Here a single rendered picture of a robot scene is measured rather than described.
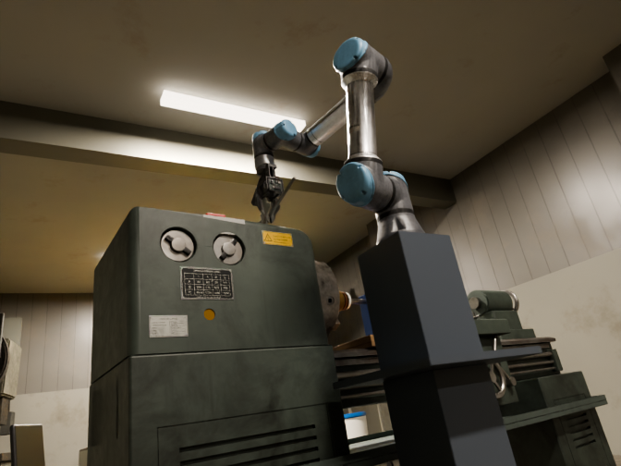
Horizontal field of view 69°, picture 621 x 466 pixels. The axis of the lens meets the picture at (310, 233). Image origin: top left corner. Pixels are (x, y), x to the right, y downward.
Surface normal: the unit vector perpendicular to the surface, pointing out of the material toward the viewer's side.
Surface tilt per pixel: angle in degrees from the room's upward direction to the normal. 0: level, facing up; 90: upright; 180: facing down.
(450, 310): 90
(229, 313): 90
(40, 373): 90
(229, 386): 90
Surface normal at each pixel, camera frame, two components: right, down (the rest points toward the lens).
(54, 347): 0.48, -0.40
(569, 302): -0.86, -0.07
